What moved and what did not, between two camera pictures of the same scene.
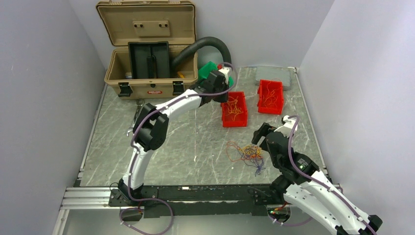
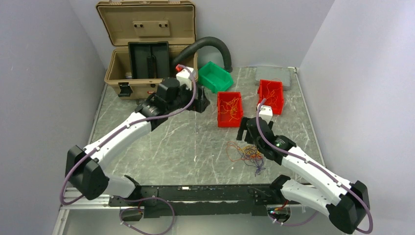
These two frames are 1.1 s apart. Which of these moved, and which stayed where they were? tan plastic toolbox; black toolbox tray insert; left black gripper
Moved: left black gripper
Stayed: tan plastic toolbox; black toolbox tray insert
